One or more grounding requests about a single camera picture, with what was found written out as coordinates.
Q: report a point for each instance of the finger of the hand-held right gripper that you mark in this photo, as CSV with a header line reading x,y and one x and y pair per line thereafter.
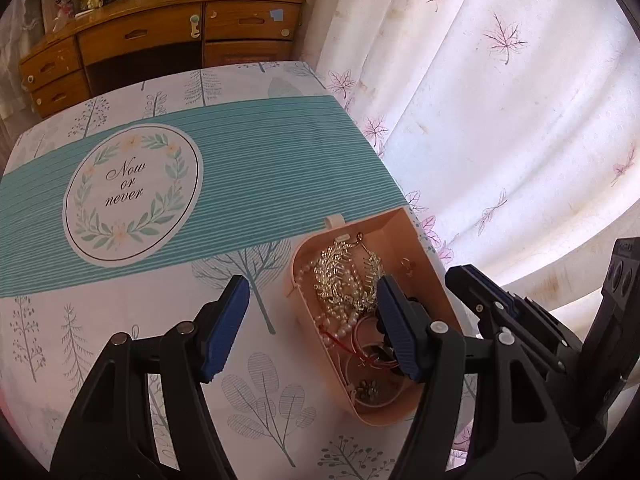
x,y
480,285
492,315

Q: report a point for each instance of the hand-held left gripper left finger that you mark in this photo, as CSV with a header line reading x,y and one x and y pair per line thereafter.
x,y
225,330

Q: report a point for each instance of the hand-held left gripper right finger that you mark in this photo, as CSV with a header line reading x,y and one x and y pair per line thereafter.
x,y
400,330

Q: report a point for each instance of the clear bangle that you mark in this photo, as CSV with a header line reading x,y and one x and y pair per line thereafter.
x,y
362,332

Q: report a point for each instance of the pink jewelry box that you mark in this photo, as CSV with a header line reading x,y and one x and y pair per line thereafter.
x,y
430,280

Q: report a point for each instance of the pale flower earring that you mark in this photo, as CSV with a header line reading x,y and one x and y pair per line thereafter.
x,y
369,390

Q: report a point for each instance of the gold leaf hair comb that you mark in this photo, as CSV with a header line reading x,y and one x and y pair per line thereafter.
x,y
340,272

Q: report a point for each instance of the white leaf print curtain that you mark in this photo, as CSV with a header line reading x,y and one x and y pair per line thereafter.
x,y
500,135

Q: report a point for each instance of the teal leaf print tablecloth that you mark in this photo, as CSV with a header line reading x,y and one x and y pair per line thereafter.
x,y
250,150

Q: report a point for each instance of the teal drawer hook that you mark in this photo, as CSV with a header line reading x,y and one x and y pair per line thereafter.
x,y
194,25

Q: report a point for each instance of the wooden desk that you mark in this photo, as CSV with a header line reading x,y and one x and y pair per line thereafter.
x,y
135,35

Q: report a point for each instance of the blue sticky note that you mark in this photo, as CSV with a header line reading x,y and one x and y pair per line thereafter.
x,y
276,13

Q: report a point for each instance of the yellow toy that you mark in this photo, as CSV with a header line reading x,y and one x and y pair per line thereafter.
x,y
91,0

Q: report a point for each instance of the pink small figure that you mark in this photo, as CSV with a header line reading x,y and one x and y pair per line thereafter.
x,y
62,10

